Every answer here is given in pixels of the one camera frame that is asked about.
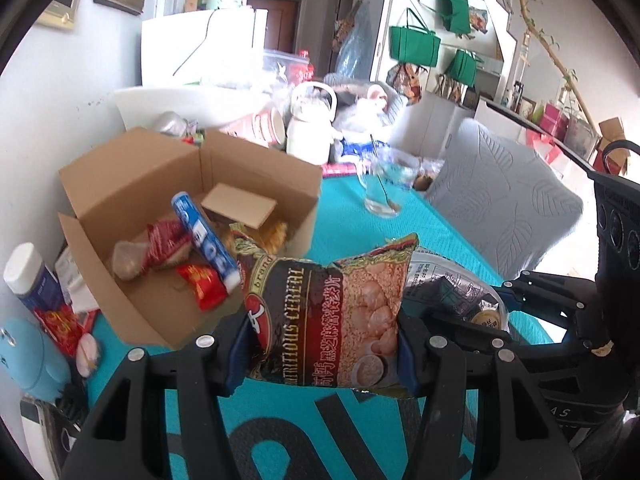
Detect crumpled silver foil bag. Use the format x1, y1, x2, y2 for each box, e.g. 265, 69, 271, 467
152, 110, 190, 137

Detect red snack packet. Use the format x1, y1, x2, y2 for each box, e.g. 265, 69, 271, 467
145, 219, 193, 271

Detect white tissue pack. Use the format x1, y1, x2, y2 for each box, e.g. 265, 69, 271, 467
54, 247, 101, 311

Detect light blue plastic holder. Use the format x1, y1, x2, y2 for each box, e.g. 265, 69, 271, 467
0, 317, 72, 403

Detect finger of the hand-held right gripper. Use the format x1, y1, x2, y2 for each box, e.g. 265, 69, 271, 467
417, 306, 581, 361
492, 270, 601, 321

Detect bubble wrap roll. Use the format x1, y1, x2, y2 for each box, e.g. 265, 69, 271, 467
336, 2, 373, 78

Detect blue tablet tube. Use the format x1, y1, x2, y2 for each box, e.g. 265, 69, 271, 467
171, 191, 241, 293

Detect bamboo plant stem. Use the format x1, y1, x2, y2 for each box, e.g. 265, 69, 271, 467
510, 0, 601, 131

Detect red patterned packet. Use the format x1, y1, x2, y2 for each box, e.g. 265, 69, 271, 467
35, 305, 98, 356

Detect grey leaf-pattern chair cushion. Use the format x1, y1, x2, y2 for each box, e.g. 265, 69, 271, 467
425, 117, 586, 281

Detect white-lidded blue jar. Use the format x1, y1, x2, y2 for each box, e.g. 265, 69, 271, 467
2, 242, 66, 313

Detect clear pastry packet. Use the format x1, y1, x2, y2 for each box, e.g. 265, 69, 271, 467
111, 239, 153, 282

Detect white basin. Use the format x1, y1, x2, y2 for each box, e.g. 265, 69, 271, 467
112, 85, 271, 131

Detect dark red cereal packet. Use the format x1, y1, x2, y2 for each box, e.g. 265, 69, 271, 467
229, 222, 420, 401

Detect pink striped mug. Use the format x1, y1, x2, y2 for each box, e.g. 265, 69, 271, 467
220, 106, 286, 148

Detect clear plastic container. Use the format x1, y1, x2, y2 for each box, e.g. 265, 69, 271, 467
260, 49, 311, 86

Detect gold intercom panel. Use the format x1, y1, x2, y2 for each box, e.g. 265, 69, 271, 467
35, 0, 86, 30

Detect large green tote bag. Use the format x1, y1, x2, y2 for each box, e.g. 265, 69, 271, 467
389, 7, 442, 67

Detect brown cardboard box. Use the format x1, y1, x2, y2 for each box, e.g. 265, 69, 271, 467
57, 126, 323, 351

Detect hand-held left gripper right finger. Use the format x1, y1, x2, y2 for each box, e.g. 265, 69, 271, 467
397, 315, 573, 480

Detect blue white tissue packet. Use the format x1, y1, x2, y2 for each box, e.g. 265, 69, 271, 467
340, 137, 381, 158

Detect silver foil packet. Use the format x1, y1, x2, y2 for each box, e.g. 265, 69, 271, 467
402, 247, 511, 333

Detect small green tote bag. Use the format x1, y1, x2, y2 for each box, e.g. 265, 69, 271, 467
446, 50, 480, 86

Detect small brown carton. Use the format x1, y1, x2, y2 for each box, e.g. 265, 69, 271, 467
201, 183, 278, 231

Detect open brown carton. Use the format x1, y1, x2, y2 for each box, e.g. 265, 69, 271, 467
595, 117, 628, 171

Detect clear drinking glass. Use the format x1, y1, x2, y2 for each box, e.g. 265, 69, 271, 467
357, 150, 416, 218

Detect yellow snack packet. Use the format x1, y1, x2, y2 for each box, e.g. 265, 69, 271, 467
257, 219, 290, 256

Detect black power cable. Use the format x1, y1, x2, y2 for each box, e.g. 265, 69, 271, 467
172, 10, 221, 77

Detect plush doll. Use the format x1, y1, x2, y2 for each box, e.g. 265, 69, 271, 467
325, 74, 401, 111

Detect teal table mat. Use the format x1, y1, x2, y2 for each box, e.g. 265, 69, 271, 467
85, 175, 551, 480

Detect red cola bottle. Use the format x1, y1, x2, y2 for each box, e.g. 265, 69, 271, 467
295, 50, 316, 83

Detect white jug with handle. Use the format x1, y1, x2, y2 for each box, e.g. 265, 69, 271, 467
286, 81, 337, 166

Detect clear plastic bag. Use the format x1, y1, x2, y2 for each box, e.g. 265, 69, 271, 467
332, 100, 396, 133

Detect pink tube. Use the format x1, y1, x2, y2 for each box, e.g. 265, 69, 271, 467
321, 162, 361, 178

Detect pink gift box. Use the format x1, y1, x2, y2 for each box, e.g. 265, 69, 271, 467
535, 102, 571, 136

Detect small red packet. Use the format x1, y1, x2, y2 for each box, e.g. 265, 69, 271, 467
176, 264, 230, 312

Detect brown door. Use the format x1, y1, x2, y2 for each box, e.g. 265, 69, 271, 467
245, 0, 303, 56

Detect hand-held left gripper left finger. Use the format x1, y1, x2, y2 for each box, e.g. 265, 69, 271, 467
60, 317, 251, 480

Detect patterned hanging bag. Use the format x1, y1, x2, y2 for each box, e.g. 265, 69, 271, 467
387, 62, 426, 103

